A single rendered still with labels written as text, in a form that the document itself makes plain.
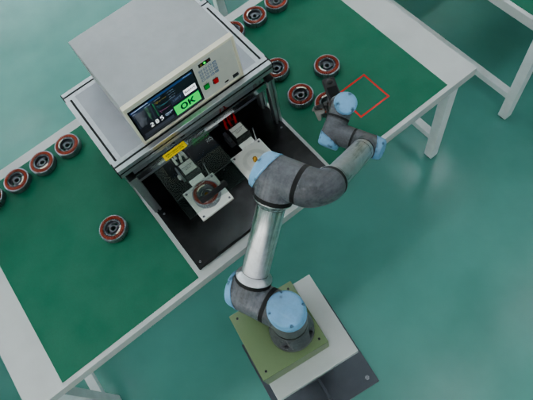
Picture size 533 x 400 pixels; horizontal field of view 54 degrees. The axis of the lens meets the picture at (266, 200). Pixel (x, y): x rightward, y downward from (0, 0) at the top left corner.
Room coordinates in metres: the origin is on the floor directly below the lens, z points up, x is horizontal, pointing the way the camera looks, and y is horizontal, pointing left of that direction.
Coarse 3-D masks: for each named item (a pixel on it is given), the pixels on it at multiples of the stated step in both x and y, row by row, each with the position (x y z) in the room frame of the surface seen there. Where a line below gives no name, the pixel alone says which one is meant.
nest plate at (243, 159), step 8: (256, 144) 1.14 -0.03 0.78; (264, 144) 1.12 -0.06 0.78; (240, 152) 1.12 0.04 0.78; (248, 152) 1.11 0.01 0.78; (256, 152) 1.10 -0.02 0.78; (264, 152) 1.09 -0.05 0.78; (240, 160) 1.09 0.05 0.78; (248, 160) 1.08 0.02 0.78; (240, 168) 1.05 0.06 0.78; (248, 168) 1.04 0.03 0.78; (248, 176) 1.01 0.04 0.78
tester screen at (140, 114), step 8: (184, 80) 1.15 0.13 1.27; (192, 80) 1.16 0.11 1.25; (168, 88) 1.13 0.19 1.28; (176, 88) 1.14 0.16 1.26; (184, 88) 1.15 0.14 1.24; (160, 96) 1.12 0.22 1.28; (168, 96) 1.13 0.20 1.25; (144, 104) 1.10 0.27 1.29; (152, 104) 1.11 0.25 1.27; (160, 104) 1.11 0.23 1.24; (168, 104) 1.12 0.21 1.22; (176, 104) 1.13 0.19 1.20; (136, 112) 1.09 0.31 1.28; (144, 112) 1.09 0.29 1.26; (152, 112) 1.10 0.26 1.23; (160, 112) 1.11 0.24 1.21; (168, 112) 1.12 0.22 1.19; (136, 120) 1.08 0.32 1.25; (144, 120) 1.09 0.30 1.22; (152, 120) 1.10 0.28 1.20; (144, 128) 1.08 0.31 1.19; (152, 128) 1.09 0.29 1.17; (160, 128) 1.10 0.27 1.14; (144, 136) 1.08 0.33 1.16
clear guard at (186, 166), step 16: (176, 144) 1.07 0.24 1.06; (192, 144) 1.04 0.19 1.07; (208, 144) 1.02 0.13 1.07; (160, 160) 1.02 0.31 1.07; (176, 160) 1.00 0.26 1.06; (192, 160) 0.98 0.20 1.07; (208, 160) 0.96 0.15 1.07; (224, 160) 0.94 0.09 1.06; (160, 176) 0.96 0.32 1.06; (176, 176) 0.94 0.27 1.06; (192, 176) 0.92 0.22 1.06; (208, 176) 0.90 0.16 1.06; (224, 176) 0.89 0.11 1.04; (240, 176) 0.89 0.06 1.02; (176, 192) 0.88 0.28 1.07; (192, 192) 0.86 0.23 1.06; (208, 192) 0.86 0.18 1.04; (224, 192) 0.85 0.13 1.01; (192, 208) 0.82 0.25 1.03
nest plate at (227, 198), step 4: (228, 192) 0.97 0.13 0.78; (224, 196) 0.96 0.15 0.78; (228, 196) 0.95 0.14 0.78; (220, 200) 0.94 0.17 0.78; (224, 200) 0.94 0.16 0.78; (228, 200) 0.93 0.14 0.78; (220, 204) 0.93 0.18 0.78; (224, 204) 0.92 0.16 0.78; (208, 208) 0.93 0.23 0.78; (212, 208) 0.92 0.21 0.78; (216, 208) 0.92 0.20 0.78; (220, 208) 0.92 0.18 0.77; (200, 212) 0.92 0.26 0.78; (204, 212) 0.92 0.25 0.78; (208, 212) 0.91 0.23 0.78; (212, 212) 0.91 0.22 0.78; (216, 212) 0.91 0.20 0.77; (200, 216) 0.91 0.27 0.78; (204, 216) 0.90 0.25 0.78; (208, 216) 0.90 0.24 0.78; (204, 220) 0.89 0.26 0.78
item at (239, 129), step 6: (222, 126) 1.19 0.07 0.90; (228, 126) 1.18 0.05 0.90; (234, 126) 1.16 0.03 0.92; (240, 126) 1.15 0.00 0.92; (228, 132) 1.15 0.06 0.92; (234, 132) 1.14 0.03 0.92; (240, 132) 1.13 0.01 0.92; (246, 132) 1.12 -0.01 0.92; (234, 138) 1.11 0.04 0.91; (240, 138) 1.10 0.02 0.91; (246, 138) 1.11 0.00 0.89; (252, 138) 1.11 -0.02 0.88; (240, 144) 1.10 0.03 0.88; (246, 144) 1.09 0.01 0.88
